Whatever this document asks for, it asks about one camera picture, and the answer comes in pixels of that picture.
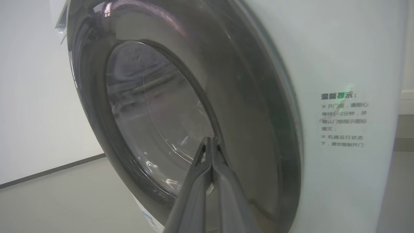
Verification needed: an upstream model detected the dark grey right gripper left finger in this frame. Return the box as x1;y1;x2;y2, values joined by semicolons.
163;137;212;233

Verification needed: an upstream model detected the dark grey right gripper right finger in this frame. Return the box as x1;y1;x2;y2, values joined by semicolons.
212;138;262;233

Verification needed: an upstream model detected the black round glass washer door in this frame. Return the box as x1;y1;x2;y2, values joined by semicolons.
66;0;304;233

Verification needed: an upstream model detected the white front-load washing machine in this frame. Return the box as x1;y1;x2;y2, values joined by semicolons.
49;0;409;233

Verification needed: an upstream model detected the blue energy label sticker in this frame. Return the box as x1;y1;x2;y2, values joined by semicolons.
137;196;164;233

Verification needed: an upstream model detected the printed warning text label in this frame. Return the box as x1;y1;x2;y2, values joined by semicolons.
320;92;369;148

